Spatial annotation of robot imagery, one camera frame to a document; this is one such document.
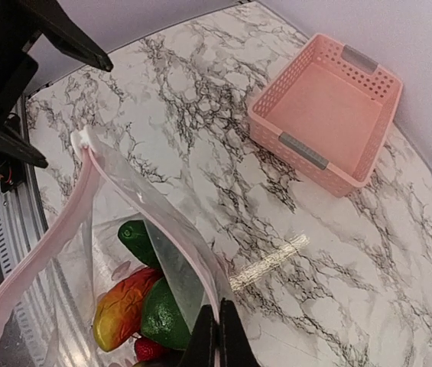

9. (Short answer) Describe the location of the green fake cucumber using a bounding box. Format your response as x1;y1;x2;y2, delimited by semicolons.
118;219;161;270

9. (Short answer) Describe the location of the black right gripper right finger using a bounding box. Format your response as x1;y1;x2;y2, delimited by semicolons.
219;299;258;367

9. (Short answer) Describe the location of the pink plastic basket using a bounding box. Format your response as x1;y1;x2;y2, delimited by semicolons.
248;34;403;197

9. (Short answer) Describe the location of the clear zip top bag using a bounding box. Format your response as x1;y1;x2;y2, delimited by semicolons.
0;127;232;366

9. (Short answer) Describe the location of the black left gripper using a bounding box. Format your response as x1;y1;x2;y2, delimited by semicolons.
0;0;113;168

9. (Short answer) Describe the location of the red orange fake mango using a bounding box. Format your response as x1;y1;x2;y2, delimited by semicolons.
93;268;163;352

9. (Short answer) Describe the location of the fake strawberry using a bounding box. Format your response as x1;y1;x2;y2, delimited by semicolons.
134;336;170;362

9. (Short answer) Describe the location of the front aluminium rail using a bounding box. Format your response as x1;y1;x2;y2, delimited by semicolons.
0;95;48;276

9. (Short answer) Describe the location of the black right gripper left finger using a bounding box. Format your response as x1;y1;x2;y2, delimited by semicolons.
179;305;219;367

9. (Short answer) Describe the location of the green fake avocado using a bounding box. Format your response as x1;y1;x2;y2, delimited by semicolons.
140;278;191;350

